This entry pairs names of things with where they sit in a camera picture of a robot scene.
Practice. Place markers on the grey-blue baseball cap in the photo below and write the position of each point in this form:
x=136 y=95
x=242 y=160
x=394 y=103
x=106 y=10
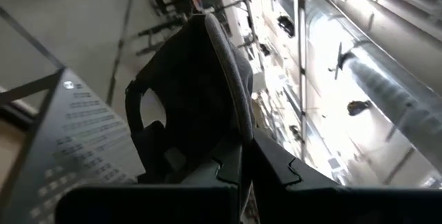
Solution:
x=193 y=89

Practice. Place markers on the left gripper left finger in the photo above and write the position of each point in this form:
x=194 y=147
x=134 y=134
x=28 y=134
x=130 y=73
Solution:
x=138 y=206

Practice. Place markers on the grey perforated metal rack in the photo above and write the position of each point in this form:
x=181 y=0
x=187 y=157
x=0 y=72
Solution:
x=86 y=130

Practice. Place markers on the long ceiling light bar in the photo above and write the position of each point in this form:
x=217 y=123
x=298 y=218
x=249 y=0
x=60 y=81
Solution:
x=302 y=44

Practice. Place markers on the silver air duct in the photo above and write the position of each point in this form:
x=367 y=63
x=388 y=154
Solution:
x=380 y=89

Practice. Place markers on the black ceiling spot lamp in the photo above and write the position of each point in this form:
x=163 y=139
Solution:
x=286 y=26
x=358 y=108

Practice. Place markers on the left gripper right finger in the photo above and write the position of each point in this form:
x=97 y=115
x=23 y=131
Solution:
x=310 y=206

